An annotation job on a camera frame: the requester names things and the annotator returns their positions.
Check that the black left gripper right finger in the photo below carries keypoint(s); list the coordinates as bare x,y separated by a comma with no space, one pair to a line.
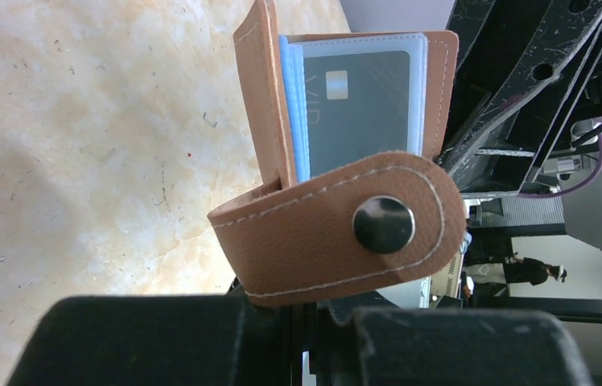
367,340

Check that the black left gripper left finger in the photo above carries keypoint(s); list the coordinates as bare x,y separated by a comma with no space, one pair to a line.
160,340

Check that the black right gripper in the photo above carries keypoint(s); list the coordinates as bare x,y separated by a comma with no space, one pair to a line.
521,69

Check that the brown leather card holder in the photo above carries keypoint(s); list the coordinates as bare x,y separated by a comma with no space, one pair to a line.
293,243

